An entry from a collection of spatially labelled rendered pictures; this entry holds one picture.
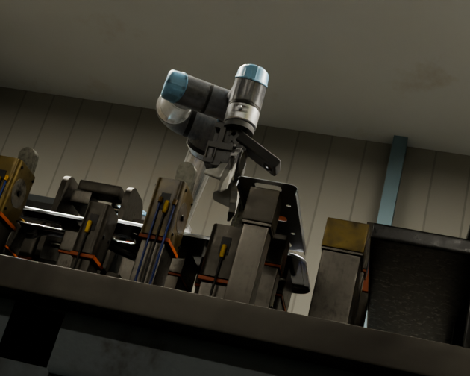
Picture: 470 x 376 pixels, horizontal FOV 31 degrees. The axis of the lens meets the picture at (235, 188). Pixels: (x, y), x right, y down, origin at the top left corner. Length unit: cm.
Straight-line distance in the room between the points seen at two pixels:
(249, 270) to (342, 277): 28
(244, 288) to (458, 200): 356
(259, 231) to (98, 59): 368
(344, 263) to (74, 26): 338
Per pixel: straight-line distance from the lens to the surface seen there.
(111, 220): 165
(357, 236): 157
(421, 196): 479
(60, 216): 181
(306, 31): 417
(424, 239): 149
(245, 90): 190
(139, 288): 99
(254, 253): 132
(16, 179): 171
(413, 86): 440
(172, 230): 154
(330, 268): 155
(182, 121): 232
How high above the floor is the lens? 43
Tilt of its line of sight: 24 degrees up
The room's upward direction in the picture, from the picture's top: 16 degrees clockwise
